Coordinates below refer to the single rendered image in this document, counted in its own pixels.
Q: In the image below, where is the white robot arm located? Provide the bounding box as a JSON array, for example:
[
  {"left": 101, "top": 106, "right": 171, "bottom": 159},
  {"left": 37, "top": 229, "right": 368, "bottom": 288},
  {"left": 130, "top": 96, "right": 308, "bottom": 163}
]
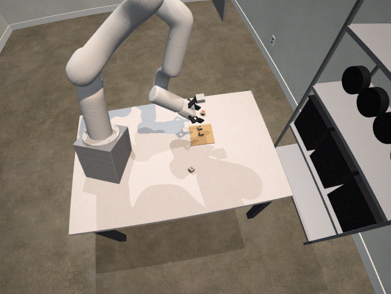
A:
[{"left": 65, "top": 0, "right": 194, "bottom": 147}]

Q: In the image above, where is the tan square mat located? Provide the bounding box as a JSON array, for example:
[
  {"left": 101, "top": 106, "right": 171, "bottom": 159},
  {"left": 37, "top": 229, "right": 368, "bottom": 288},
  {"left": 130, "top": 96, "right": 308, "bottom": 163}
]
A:
[{"left": 189, "top": 124, "right": 215, "bottom": 146}]

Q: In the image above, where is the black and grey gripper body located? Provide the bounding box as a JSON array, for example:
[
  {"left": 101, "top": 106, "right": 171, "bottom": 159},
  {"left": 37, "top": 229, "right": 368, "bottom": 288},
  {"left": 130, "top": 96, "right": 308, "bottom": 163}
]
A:
[{"left": 177, "top": 99, "right": 196, "bottom": 120}]

